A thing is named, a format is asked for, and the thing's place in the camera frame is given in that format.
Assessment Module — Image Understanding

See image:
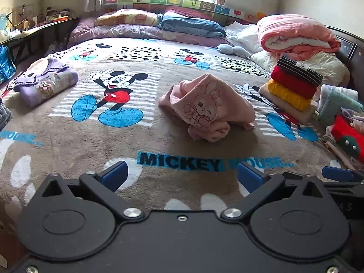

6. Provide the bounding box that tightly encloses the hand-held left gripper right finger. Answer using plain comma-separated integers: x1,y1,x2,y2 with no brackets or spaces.
222,163,323,222

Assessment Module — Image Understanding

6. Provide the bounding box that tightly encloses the light blue plush toy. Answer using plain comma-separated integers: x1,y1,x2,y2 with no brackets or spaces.
217,43,252,58

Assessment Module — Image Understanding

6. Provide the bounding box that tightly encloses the red folded garment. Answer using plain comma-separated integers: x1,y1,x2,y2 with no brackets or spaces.
270,67,322,99

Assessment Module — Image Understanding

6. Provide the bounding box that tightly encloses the pink rolled quilt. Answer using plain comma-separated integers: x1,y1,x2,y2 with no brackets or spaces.
257,14,341,54

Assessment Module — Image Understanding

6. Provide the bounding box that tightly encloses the blue plastic bag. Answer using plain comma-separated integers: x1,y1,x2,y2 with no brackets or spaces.
0,45,16,83

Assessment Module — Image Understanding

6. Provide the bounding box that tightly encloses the colourful foam play mat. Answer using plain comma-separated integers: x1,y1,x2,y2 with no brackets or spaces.
103,0,268,25

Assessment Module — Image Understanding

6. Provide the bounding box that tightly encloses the yellow folded garment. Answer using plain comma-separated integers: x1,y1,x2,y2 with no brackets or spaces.
267,79,313,111

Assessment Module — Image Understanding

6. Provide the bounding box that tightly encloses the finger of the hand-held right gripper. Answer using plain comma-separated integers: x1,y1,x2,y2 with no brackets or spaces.
321,166,364,188

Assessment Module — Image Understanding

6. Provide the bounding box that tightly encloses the red and green garment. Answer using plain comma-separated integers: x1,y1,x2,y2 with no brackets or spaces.
331,116,364,160

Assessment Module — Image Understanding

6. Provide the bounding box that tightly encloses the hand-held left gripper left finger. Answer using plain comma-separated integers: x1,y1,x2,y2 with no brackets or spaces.
42,161,145,222

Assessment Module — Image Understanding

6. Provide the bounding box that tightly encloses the mint folded cloth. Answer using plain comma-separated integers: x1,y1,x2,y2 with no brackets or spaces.
318,85,360,126

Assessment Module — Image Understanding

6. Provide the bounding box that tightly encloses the dark wooden bed headboard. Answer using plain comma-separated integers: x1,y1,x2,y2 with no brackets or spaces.
324,25,364,91

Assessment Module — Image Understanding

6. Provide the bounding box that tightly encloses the grey knitted cloth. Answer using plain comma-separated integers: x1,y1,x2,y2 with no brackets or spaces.
0,99,12,131

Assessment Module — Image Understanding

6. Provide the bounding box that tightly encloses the purple folded garment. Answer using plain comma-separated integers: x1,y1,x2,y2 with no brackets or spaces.
13,58,79,108

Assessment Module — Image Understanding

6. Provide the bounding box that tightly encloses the pink bunny print sweatshirt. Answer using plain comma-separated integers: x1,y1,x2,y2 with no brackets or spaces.
158,73,256,143

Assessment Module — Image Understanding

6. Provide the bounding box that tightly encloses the black white striped folded garment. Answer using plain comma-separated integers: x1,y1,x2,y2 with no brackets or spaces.
270,55,324,87

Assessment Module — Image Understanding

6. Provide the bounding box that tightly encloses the white crumpled sheet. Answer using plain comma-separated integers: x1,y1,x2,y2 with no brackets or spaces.
225,24,266,54

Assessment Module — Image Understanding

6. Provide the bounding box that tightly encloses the cream quilt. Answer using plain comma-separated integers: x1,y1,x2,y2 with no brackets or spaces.
250,51,350,87

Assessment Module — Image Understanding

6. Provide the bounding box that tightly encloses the pile of pale pink cloths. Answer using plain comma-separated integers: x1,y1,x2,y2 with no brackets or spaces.
323,108,364,174

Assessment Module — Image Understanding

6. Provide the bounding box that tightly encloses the purple quilt in plastic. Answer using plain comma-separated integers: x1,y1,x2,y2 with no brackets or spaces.
68,17,236,47

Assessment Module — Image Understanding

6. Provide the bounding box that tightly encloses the beige folded garment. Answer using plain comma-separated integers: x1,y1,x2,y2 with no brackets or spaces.
258,87,319,126

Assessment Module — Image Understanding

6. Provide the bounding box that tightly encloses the printed cartoon mouse blanket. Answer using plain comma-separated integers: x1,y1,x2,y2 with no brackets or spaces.
0,37,344,234

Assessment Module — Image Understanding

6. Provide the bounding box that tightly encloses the cluttered side desk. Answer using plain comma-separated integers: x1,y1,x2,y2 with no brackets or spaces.
0,4,76,39

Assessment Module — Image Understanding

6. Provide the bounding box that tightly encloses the yellow printed pillow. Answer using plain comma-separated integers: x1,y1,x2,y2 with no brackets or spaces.
94,8,160,27

